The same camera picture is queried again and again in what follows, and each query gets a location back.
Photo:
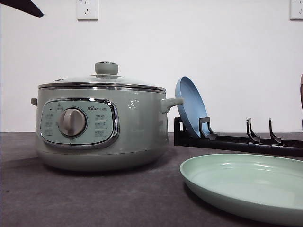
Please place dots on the blue plate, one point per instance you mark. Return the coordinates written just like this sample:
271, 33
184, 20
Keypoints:
194, 106

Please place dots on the black plate rack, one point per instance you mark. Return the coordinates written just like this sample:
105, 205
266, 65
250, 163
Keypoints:
184, 137

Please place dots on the glass lid with green knob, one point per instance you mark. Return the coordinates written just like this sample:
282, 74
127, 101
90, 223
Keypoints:
105, 77

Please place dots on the white wall socket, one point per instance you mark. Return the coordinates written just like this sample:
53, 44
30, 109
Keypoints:
87, 11
295, 11

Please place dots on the right white wall socket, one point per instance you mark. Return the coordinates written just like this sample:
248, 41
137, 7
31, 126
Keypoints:
295, 11

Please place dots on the left white wall socket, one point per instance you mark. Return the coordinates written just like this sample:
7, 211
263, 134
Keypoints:
87, 11

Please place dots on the dark red plate edge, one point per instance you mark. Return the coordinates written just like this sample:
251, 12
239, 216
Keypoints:
301, 90

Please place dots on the green electric steamer pot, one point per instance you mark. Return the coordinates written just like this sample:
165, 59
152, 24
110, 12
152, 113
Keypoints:
101, 129

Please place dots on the green plate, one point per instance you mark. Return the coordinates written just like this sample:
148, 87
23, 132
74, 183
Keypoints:
268, 185

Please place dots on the grey table mat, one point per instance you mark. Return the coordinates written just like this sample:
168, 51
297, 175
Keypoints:
34, 194

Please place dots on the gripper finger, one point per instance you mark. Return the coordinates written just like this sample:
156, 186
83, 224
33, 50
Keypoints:
26, 6

